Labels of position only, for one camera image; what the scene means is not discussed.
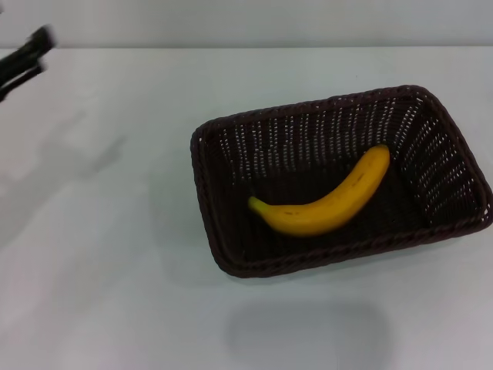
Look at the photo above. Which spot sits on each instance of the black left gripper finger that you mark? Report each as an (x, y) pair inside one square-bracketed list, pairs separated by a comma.
[(31, 46), (23, 79)]

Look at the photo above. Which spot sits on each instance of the dark brown woven basket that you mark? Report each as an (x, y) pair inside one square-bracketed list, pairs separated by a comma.
[(316, 185)]

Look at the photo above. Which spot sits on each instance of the yellow banana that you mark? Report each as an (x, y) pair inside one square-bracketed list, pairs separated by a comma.
[(319, 216)]

